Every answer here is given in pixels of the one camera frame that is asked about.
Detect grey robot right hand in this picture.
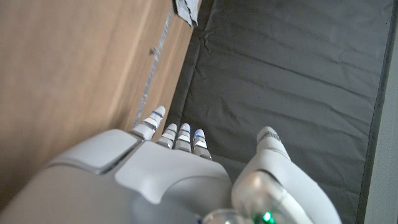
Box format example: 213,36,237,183
0,105,343,224

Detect grey cotton shorts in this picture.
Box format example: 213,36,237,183
173,0,200,27

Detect grey tape outline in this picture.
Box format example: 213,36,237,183
134,6,175,125

